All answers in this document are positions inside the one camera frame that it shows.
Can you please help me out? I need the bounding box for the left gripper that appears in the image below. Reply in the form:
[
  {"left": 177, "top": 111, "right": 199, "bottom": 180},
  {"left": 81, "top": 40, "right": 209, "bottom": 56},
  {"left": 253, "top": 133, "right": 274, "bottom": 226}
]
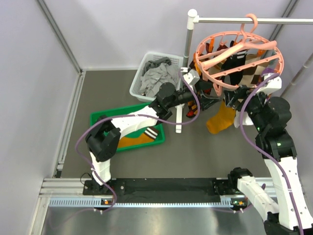
[{"left": 167, "top": 78, "right": 221, "bottom": 111}]

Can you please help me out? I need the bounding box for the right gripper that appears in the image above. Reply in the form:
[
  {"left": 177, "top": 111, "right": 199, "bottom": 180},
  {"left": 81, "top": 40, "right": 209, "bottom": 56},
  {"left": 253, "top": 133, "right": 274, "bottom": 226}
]
[{"left": 224, "top": 85, "right": 272, "bottom": 132}]

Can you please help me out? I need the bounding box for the orange brown striped sock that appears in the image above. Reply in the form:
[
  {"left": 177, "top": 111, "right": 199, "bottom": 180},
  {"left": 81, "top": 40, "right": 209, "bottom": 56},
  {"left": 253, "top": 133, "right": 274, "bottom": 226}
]
[
  {"left": 118, "top": 127, "right": 159, "bottom": 148},
  {"left": 206, "top": 101, "right": 236, "bottom": 134}
]

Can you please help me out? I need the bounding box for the pink round clip hanger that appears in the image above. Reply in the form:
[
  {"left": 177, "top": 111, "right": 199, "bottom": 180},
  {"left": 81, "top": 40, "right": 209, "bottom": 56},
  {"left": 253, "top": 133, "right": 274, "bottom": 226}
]
[{"left": 194, "top": 14, "right": 284, "bottom": 96}]

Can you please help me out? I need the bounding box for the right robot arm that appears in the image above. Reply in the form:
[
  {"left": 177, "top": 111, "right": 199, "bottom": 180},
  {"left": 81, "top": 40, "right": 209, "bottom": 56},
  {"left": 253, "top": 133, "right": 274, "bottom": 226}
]
[{"left": 224, "top": 86, "right": 313, "bottom": 235}]

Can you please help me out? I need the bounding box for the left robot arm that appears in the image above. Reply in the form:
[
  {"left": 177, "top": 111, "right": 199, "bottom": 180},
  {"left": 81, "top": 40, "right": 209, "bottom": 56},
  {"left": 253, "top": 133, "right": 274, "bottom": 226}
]
[{"left": 85, "top": 82, "right": 219, "bottom": 194}]

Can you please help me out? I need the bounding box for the black argyle sock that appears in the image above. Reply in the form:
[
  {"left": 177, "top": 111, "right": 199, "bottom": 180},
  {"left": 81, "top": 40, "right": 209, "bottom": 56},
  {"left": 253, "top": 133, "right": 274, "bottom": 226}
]
[{"left": 186, "top": 61, "right": 212, "bottom": 118}]

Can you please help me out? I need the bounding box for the black white striped sock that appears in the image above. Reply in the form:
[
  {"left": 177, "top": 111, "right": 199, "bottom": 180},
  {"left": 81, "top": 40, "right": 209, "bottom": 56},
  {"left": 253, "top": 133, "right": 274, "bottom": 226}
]
[{"left": 221, "top": 50, "right": 248, "bottom": 86}]

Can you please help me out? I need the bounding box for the green plastic tray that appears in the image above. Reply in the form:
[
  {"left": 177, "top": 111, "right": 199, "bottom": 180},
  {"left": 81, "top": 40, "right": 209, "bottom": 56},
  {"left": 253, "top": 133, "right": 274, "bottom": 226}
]
[{"left": 89, "top": 103, "right": 165, "bottom": 152}]

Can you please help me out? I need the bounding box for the grey clothes pile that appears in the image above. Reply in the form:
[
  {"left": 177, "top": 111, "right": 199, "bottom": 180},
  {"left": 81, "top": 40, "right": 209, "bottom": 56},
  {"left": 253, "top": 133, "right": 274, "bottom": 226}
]
[{"left": 139, "top": 57, "right": 179, "bottom": 97}]

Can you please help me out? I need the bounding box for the white plastic laundry basket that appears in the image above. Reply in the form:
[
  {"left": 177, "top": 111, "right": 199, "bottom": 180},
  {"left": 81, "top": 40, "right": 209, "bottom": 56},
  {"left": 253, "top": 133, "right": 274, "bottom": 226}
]
[{"left": 129, "top": 51, "right": 184, "bottom": 102}]

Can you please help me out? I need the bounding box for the white metal clothes rack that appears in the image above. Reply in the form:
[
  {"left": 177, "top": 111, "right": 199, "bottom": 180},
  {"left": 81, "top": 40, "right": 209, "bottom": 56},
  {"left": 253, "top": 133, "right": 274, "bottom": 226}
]
[{"left": 175, "top": 8, "right": 313, "bottom": 134}]

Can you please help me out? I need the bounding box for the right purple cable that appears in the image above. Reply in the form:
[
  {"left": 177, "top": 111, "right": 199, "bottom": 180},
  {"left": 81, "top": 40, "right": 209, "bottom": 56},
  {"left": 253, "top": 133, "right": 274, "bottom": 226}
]
[{"left": 210, "top": 72, "right": 305, "bottom": 235}]

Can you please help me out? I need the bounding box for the purple cable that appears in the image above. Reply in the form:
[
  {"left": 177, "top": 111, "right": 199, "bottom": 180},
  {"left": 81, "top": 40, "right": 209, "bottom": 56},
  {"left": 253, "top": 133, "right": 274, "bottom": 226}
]
[
  {"left": 210, "top": 72, "right": 305, "bottom": 235},
  {"left": 47, "top": 70, "right": 201, "bottom": 231}
]

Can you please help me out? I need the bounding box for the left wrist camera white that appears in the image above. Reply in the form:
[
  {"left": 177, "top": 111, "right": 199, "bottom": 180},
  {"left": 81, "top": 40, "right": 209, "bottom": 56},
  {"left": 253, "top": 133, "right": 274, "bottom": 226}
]
[{"left": 180, "top": 67, "right": 200, "bottom": 86}]

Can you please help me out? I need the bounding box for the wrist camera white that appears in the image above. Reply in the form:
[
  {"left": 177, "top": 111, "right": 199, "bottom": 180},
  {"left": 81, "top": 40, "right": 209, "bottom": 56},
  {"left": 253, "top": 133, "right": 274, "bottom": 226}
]
[
  {"left": 180, "top": 67, "right": 200, "bottom": 86},
  {"left": 256, "top": 76, "right": 282, "bottom": 95}
]

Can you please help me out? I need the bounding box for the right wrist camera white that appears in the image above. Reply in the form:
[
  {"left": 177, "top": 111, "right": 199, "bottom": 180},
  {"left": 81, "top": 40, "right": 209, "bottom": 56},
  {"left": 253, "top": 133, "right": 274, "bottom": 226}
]
[{"left": 256, "top": 76, "right": 282, "bottom": 95}]

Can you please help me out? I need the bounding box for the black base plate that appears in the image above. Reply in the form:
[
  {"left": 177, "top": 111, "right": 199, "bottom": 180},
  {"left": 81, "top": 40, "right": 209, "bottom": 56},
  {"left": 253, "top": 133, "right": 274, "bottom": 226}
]
[{"left": 83, "top": 178, "right": 245, "bottom": 204}]

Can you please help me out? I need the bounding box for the grey slotted cable duct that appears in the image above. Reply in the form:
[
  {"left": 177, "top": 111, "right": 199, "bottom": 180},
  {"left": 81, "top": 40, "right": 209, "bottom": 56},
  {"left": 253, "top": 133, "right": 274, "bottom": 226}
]
[{"left": 49, "top": 197, "right": 238, "bottom": 209}]

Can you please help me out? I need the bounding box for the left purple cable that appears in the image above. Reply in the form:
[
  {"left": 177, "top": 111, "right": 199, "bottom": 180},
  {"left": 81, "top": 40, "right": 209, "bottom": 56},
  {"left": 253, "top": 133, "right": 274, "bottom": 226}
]
[{"left": 47, "top": 70, "right": 201, "bottom": 231}]

